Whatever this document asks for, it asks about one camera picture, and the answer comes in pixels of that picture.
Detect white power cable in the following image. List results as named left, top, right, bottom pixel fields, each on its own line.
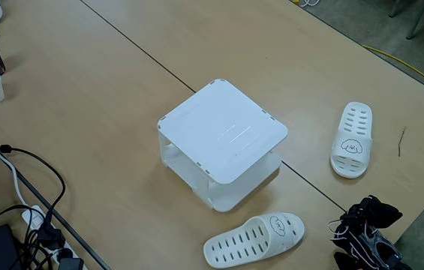
left=0, top=122, right=29, bottom=208

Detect white plastic shoe rack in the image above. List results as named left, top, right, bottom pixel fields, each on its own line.
left=157, top=78, right=289, bottom=214

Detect grey chair leg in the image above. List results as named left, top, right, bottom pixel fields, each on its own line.
left=389, top=0, right=424, bottom=41

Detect black plug-in adapter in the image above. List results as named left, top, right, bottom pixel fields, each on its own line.
left=56, top=247, right=85, bottom=270

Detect white slipper with dog print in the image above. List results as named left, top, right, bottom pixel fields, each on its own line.
left=329, top=101, right=374, bottom=180
left=203, top=211, right=305, bottom=269

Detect white and yellow cable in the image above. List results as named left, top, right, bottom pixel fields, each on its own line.
left=292, top=0, right=321, bottom=8

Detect black power plug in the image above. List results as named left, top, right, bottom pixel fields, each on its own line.
left=37, top=211, right=66, bottom=251

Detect thin brown twig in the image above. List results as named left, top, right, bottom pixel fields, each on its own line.
left=398, top=126, right=407, bottom=158

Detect black cable with ferrite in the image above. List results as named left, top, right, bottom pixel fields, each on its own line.
left=0, top=143, right=66, bottom=226

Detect white power strip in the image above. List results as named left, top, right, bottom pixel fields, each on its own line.
left=21, top=204, right=89, bottom=270

